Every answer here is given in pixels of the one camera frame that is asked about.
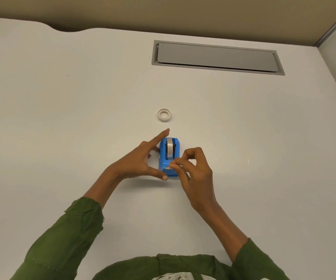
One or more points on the clear tape roll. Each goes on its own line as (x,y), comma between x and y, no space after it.
(170,148)

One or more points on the person's right forearm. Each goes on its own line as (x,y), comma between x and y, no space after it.
(238,247)

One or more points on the person's right hand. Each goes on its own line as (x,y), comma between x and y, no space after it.
(199,183)

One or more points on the green garment on person's torso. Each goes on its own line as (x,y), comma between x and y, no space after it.
(162,266)

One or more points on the white tape roll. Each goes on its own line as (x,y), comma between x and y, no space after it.
(164,115)

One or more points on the person's right middle finger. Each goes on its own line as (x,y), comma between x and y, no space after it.
(197,153)

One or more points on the blue tape dispenser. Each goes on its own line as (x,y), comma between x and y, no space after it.
(163,161)

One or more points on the person's left thumb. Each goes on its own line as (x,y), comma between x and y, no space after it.
(155,172)

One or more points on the person's left middle finger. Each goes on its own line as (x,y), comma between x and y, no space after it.
(155,149)

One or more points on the person's left forearm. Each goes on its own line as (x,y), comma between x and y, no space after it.
(68,230)

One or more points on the person's right thumb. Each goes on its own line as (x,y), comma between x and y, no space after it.
(182,177)

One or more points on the person's left hand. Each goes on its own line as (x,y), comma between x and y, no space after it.
(133,164)

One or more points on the grey partition frame strip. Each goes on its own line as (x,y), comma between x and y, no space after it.
(334,24)

